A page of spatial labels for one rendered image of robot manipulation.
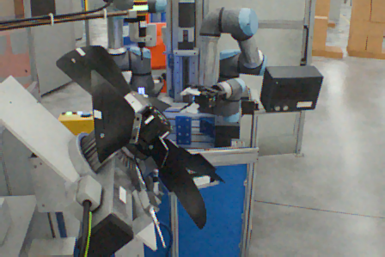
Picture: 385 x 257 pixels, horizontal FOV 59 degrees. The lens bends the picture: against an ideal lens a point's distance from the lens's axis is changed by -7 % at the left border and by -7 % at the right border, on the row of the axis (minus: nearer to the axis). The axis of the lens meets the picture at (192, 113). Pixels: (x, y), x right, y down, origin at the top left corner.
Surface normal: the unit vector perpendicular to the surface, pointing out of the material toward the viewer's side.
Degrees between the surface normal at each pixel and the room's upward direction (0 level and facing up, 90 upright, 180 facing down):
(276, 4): 89
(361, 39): 90
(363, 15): 90
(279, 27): 90
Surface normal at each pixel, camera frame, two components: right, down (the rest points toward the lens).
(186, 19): -0.09, 0.36
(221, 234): 0.16, 0.35
